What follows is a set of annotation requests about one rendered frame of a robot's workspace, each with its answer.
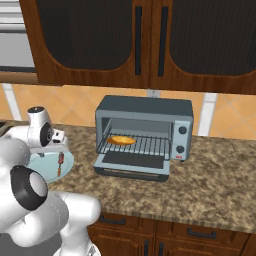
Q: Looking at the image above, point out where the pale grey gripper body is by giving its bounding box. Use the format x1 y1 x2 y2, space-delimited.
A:
37 139 71 157

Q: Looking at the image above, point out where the red brown kebab skewer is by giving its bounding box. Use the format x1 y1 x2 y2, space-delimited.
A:
56 152 65 178

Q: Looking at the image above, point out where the golden baguette bread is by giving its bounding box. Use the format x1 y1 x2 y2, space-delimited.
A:
106 134 137 147

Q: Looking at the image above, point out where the grey toaster oven door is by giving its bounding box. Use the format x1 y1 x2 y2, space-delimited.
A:
92 152 172 183

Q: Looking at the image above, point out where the metal toaster oven rack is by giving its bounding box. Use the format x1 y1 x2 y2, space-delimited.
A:
96 132 171 158

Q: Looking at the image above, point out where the grey toaster oven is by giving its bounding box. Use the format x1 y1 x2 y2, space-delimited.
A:
92 94 195 183

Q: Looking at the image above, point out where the brown wooden base cupboard door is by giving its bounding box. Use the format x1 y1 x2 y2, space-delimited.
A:
87 227 157 256
155 237 248 256

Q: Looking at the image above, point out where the brown glass-panel cupboard door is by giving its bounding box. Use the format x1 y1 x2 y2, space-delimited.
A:
149 0 256 96
18 0 153 90

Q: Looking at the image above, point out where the light blue round plate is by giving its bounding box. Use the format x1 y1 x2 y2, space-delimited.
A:
26 146 75 184

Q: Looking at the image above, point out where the brown wooden drawer front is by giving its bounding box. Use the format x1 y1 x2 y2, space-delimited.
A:
88 212 158 236
171 221 252 247

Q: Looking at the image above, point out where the silver range hood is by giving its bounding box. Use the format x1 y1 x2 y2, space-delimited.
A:
0 0 38 74

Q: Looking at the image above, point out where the black drawer handle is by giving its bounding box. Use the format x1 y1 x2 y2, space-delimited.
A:
186 227 217 240
98 215 127 226

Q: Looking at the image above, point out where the white wall outlet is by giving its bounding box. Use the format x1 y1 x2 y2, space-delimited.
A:
147 88 161 99

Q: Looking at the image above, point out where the black cupboard door handle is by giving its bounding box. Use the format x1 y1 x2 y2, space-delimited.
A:
134 5 143 76
157 5 169 78

